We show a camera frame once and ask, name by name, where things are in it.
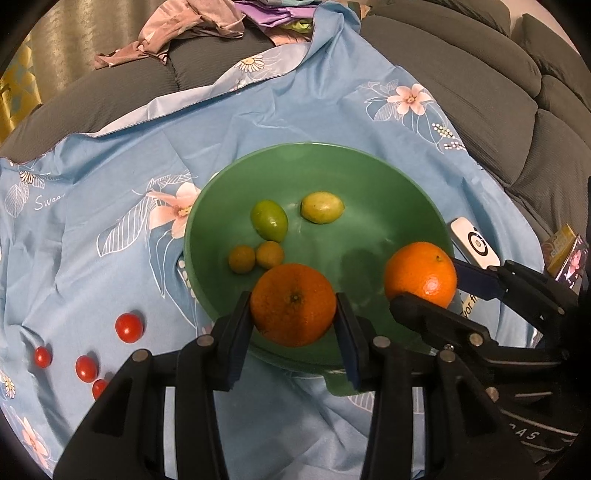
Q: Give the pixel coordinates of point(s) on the yellow patterned curtain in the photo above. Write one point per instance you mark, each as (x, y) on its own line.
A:
(14, 92)

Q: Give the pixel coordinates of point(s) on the blue floral cloth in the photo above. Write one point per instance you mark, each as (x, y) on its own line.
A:
(115, 184)

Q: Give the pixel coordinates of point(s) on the green oval fruit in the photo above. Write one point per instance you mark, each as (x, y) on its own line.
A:
(269, 220)

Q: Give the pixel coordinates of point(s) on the yellow-green oval fruit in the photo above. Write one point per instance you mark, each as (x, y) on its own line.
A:
(322, 207)

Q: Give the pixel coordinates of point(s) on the yellow packet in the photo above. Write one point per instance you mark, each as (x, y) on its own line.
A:
(561, 242)

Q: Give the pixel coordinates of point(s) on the red cherry tomato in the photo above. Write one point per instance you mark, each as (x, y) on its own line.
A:
(86, 368)
(128, 327)
(42, 356)
(99, 388)

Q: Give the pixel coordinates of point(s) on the purple clothing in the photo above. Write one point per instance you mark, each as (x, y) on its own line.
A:
(268, 14)

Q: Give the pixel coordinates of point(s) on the orange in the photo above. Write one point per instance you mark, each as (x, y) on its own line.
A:
(421, 272)
(293, 304)

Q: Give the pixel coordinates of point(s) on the white remote control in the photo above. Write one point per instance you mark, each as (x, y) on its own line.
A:
(475, 242)

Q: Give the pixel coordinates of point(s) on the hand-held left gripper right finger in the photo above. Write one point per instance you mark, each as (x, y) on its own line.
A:
(344, 341)

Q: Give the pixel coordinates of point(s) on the small yellow kumquat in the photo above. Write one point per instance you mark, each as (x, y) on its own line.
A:
(241, 258)
(270, 254)

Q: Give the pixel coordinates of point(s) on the green bowl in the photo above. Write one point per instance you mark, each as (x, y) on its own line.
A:
(351, 184)

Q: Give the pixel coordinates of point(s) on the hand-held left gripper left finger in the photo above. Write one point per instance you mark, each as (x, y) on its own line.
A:
(238, 350)

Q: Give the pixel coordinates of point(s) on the pink-brown clothing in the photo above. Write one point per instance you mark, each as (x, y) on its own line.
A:
(184, 27)

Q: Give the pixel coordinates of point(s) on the beige curtain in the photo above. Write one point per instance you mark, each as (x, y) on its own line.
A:
(83, 41)

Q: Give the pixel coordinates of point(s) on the grey sofa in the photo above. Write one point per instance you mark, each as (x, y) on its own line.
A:
(485, 92)

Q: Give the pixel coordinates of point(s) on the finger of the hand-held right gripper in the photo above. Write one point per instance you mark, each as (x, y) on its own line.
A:
(475, 279)
(443, 327)

